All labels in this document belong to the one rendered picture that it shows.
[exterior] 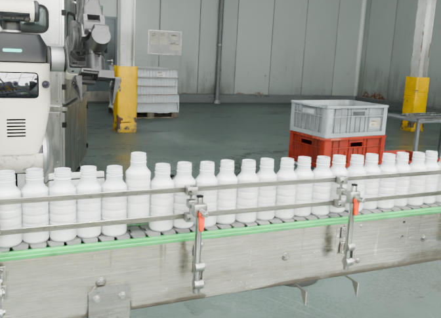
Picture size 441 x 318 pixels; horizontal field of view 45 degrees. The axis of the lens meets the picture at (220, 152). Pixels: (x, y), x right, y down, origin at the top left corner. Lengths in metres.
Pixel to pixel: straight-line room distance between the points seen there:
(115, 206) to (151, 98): 9.62
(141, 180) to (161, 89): 9.66
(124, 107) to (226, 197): 7.66
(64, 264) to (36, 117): 0.74
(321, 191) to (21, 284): 0.81
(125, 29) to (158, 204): 7.87
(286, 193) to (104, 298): 0.54
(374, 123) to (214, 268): 2.76
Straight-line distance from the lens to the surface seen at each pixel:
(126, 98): 8.96
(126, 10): 9.10
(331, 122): 3.67
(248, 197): 1.38
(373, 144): 4.02
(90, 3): 1.77
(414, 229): 1.74
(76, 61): 1.93
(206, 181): 1.32
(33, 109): 1.87
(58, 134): 4.92
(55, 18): 4.86
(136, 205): 1.28
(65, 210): 1.24
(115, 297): 1.31
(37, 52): 1.94
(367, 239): 1.62
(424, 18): 11.43
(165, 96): 10.95
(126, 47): 9.08
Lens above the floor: 1.45
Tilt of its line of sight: 11 degrees down
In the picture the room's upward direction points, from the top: 3 degrees clockwise
